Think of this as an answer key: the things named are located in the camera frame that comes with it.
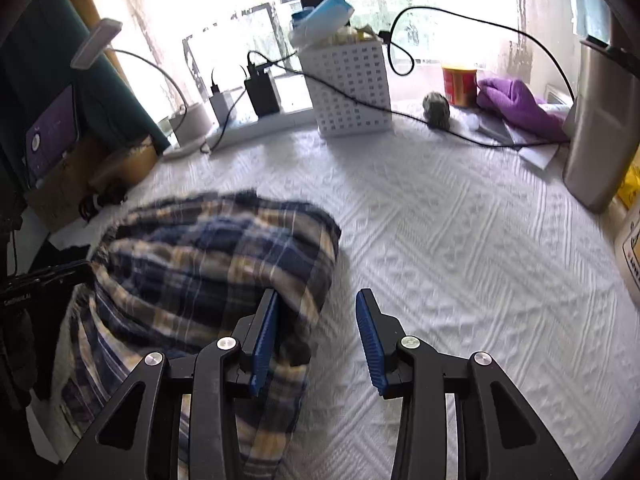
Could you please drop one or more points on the black charger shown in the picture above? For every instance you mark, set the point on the black charger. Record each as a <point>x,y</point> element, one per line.
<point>262,92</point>

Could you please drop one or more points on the white power strip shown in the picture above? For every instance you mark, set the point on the white power strip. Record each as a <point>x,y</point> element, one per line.
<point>250,132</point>

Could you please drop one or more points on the white bear print mug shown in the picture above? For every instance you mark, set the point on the white bear print mug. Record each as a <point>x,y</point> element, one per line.
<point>631,255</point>

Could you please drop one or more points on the blue face mask pack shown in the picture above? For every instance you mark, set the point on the blue face mask pack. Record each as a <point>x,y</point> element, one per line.
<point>325,15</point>

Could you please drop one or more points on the purple cloth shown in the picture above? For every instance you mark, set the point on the purple cloth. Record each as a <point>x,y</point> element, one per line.
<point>520,105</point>

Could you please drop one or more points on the small grey ball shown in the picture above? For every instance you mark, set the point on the small grey ball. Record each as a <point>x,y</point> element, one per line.
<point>436,109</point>

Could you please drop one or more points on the plaid flannel shirt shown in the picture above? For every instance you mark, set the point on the plaid flannel shirt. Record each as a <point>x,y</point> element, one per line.
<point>200,260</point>

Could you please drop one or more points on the white desk lamp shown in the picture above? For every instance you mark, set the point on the white desk lamp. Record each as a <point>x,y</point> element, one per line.
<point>192,122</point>

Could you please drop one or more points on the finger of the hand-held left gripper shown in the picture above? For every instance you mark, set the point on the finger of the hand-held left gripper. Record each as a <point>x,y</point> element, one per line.
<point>80,272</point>

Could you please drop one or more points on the white textured bed cover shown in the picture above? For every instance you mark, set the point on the white textured bed cover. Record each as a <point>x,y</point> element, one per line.
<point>450,235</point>

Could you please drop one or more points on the white charger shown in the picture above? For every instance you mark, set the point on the white charger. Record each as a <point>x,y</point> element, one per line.
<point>220,107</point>

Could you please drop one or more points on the cardboard box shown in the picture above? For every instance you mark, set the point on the cardboard box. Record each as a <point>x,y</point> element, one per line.
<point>65,195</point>

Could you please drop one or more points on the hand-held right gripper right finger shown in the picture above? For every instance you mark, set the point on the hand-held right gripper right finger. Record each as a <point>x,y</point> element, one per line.
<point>372,345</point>

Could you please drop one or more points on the white perforated basket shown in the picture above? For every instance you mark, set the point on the white perforated basket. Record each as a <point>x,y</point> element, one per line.
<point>350,90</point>

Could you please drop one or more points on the white papers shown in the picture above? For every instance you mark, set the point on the white papers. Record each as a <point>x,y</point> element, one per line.
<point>537,155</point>

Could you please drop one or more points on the yellow packet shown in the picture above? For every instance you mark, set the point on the yellow packet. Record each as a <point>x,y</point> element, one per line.
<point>631,187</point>

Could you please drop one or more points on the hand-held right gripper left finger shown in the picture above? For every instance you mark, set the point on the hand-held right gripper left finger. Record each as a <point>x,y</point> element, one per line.
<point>265,340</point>

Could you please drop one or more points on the steel tumbler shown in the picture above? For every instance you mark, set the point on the steel tumbler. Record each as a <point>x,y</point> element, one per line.
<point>595,150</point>

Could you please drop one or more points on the red can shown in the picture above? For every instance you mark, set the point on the red can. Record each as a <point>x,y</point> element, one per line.
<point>459,87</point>

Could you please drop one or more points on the teal curtain with yellow lining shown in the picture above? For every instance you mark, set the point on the teal curtain with yellow lining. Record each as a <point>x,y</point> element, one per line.
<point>50,50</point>

